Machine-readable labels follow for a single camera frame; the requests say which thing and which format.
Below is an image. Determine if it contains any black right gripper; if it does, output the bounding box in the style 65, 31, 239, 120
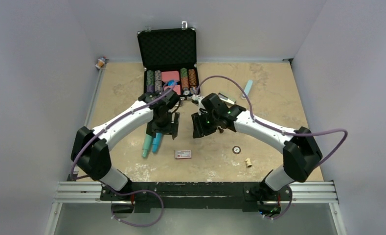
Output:
192, 110, 219, 138

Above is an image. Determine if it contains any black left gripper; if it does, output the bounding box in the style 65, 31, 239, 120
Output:
146, 111, 179, 139

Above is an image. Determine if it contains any red white staple box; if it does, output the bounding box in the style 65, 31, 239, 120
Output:
175, 150, 192, 160

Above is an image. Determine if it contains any light blue stapler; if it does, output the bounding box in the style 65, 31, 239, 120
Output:
218, 79, 254, 105

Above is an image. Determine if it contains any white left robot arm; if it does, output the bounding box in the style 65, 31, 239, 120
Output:
71, 89, 180, 200

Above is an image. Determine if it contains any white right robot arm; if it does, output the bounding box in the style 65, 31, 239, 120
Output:
192, 93, 322, 199

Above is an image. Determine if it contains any blue marker pen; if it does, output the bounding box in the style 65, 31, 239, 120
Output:
151, 133, 163, 153

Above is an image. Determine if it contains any green marker pen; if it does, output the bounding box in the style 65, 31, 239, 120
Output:
142, 134, 154, 158

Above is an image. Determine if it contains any brown poker chip bottom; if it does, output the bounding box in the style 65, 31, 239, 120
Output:
232, 146, 241, 154

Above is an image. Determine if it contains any light wooden chess piece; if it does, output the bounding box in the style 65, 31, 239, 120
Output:
245, 158, 252, 168

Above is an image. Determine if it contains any black poker chip case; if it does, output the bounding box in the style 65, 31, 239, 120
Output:
137, 21, 200, 99

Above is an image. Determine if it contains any small bottle in corner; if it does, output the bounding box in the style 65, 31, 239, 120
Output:
95, 56, 108, 70

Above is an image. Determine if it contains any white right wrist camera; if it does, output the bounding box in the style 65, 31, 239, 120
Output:
192, 94, 205, 113

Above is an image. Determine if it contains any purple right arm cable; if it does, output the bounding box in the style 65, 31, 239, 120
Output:
195, 75, 348, 169

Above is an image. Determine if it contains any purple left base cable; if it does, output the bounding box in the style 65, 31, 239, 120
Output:
110, 190, 164, 228

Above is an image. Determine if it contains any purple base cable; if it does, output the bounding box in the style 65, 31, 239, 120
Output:
110, 190, 164, 228
262, 194, 291, 221

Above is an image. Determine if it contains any black table frame rail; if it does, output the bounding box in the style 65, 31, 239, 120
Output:
53, 181, 339, 214

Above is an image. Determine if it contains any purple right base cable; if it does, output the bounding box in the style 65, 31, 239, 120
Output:
262, 194, 291, 221

